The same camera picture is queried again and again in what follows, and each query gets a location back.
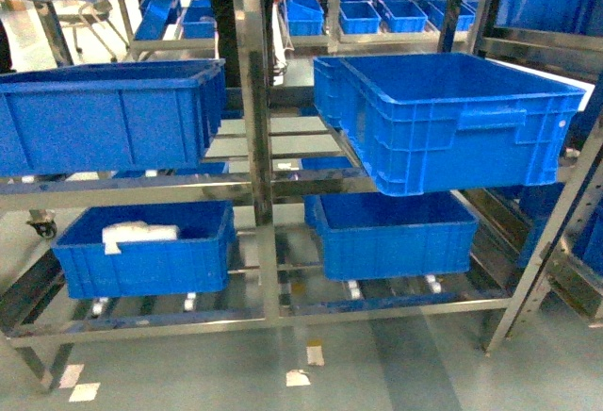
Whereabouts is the blue crate lower right shelf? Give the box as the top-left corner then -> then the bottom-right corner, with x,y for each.
304,192 -> 479,281

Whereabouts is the blue crate shelf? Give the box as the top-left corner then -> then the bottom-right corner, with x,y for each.
1,59 -> 226,176
52,201 -> 236,299
304,192 -> 479,281

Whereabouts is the stainless steel shelf rack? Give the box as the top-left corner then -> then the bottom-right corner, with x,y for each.
1,0 -> 602,393

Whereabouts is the blue crate lower left shelf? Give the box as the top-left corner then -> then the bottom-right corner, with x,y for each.
52,201 -> 236,299

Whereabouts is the blue crate upper left shelf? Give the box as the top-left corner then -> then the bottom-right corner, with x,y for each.
1,59 -> 226,176

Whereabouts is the blue crate behind large crate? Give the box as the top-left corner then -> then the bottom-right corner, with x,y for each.
314,57 -> 350,129

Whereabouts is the large blue crate right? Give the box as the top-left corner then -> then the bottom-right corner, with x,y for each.
339,53 -> 584,196

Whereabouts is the white foam piece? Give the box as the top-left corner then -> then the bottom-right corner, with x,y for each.
102,221 -> 180,255

